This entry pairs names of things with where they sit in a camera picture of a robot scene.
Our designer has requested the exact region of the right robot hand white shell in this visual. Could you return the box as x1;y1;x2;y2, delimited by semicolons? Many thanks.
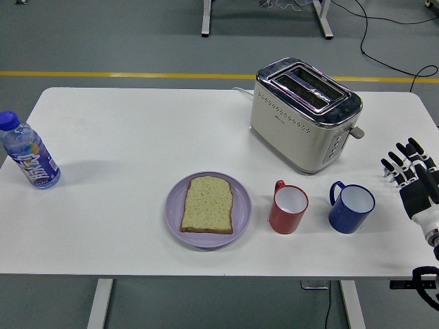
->
380;136;439;241

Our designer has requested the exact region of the blue enamel cup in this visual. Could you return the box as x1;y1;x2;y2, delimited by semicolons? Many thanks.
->
328;180;376;235

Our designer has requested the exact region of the black desk control panel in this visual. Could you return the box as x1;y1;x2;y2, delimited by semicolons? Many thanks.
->
390;280;418;291

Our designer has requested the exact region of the red enamel cup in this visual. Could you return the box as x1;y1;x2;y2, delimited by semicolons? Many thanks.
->
268;179;309;236

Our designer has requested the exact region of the slice of bread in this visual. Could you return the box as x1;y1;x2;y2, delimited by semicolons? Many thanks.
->
180;175;235;236

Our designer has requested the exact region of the white table leg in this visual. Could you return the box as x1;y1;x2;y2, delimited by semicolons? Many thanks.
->
339;280;367;329
86;278;115;329

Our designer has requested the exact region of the cream and chrome toaster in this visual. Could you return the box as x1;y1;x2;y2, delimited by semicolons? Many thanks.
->
249;57;366;176

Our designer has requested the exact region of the grey background table leg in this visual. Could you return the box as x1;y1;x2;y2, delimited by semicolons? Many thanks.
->
311;0;335;40
200;0;213;38

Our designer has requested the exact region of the purple round plate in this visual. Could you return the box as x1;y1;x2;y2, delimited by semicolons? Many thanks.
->
165;171;253;249

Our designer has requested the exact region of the plastic bottle with purple cap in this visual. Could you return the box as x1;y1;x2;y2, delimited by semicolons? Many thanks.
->
0;110;62;191

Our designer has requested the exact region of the grey bracket under table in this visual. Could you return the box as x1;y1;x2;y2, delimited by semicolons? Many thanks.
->
300;280;330;291

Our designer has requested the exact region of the black cable under table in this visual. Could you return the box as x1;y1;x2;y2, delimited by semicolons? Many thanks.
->
324;289;334;329

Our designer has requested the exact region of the black floor cable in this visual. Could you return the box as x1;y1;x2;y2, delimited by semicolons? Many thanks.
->
353;0;439;93
331;0;439;25

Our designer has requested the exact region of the white toaster cord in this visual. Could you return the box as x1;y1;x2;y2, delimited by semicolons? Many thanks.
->
231;86;255;101

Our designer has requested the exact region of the white floor cable tangle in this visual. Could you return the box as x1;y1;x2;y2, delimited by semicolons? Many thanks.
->
259;0;315;11

